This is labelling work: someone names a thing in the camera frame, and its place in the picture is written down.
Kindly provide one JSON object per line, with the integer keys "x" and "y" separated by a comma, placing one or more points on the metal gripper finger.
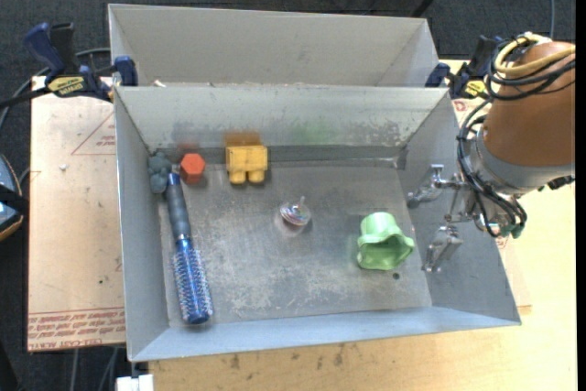
{"x": 441, "y": 248}
{"x": 430, "y": 191}

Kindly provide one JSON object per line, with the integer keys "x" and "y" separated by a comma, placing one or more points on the green wavy cup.
{"x": 382, "y": 242}

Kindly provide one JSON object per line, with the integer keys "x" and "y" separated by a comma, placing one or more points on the clear multicoloured spinning top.
{"x": 296, "y": 214}

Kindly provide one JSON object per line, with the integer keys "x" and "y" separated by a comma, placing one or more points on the grey metal bin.
{"x": 284, "y": 270}

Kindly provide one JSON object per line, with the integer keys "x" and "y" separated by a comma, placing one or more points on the yellow toy building block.
{"x": 246, "y": 162}

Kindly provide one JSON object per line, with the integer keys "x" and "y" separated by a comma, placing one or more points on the red hexagonal block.
{"x": 192, "y": 168}

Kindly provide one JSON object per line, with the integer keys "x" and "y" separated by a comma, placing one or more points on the blue round hairbrush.
{"x": 190, "y": 270}

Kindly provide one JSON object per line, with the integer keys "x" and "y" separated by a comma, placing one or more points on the grey-blue lumpy toy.
{"x": 159, "y": 171}

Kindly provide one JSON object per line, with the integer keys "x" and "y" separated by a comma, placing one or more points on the brown cardboard board, red print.
{"x": 73, "y": 215}

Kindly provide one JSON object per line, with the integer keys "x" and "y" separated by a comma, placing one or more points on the black cylinder on white bracket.
{"x": 561, "y": 183}

